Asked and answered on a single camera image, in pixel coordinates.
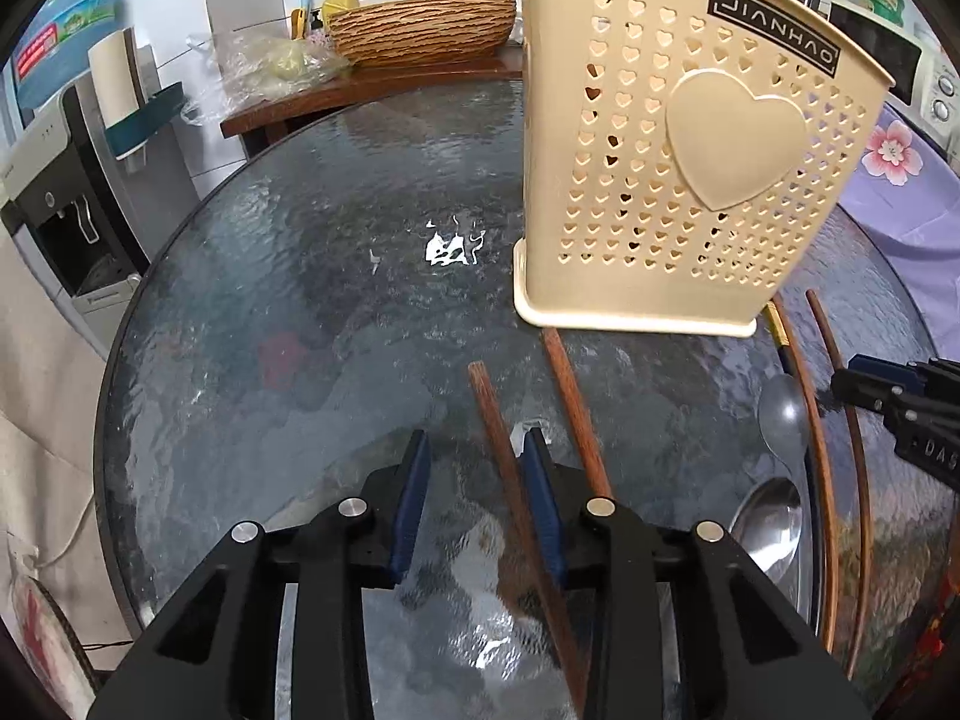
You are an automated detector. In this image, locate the blue water bottle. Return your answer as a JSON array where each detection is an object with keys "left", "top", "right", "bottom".
[{"left": 13, "top": 0, "right": 127, "bottom": 128}]

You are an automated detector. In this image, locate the purple floral cloth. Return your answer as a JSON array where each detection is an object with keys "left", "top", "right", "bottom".
[{"left": 829, "top": 103, "right": 960, "bottom": 365}]

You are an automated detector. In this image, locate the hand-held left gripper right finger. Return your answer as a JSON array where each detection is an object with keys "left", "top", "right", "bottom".
[{"left": 521, "top": 426, "right": 878, "bottom": 720}]

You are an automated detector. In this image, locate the white microwave oven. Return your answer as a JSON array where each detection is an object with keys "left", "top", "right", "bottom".
[{"left": 828, "top": 0, "right": 960, "bottom": 162}]

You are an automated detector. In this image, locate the clear plastic bag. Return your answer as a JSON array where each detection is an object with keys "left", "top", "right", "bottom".
[{"left": 186, "top": 28, "right": 355, "bottom": 104}]

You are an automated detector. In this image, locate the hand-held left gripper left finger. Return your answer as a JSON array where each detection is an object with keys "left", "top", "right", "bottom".
[{"left": 88, "top": 429, "right": 434, "bottom": 720}]

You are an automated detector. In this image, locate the wood pattern basin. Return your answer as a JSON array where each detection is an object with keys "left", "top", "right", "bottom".
[{"left": 325, "top": 0, "right": 520, "bottom": 65}]

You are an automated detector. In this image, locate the red and white round fan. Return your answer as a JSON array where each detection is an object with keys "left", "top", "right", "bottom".
[{"left": 0, "top": 576, "right": 85, "bottom": 695}]

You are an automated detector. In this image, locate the white cable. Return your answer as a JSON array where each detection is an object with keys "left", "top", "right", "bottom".
[{"left": 0, "top": 493, "right": 100, "bottom": 572}]

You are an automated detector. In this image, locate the teal and white towel holder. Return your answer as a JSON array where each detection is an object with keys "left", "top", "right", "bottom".
[{"left": 101, "top": 45, "right": 190, "bottom": 173}]

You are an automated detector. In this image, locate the brown wooden chopstick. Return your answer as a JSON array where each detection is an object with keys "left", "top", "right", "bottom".
[
  {"left": 771, "top": 297, "right": 838, "bottom": 655},
  {"left": 467, "top": 361, "right": 590, "bottom": 720},
  {"left": 805, "top": 289, "right": 873, "bottom": 681},
  {"left": 542, "top": 328, "right": 614, "bottom": 502}
]

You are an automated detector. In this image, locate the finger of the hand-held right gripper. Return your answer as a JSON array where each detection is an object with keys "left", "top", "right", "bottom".
[
  {"left": 850, "top": 355, "right": 960, "bottom": 385},
  {"left": 830, "top": 367, "right": 914, "bottom": 415}
]

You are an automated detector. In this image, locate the grey spoon with dark handle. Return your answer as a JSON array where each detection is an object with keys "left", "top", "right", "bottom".
[{"left": 757, "top": 304, "right": 811, "bottom": 464}]

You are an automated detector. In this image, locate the wooden counter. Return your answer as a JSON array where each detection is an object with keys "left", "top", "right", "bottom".
[{"left": 220, "top": 45, "right": 526, "bottom": 142}]

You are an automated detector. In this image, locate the cream perforated utensil basket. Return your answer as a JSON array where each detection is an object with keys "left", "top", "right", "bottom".
[{"left": 512, "top": 0, "right": 897, "bottom": 338}]

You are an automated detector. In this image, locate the water dispenser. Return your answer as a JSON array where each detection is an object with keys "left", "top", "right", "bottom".
[{"left": 0, "top": 82, "right": 151, "bottom": 320}]

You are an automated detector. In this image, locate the steel spoon with brown handle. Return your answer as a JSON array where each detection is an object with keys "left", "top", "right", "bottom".
[{"left": 727, "top": 476, "right": 803, "bottom": 595}]

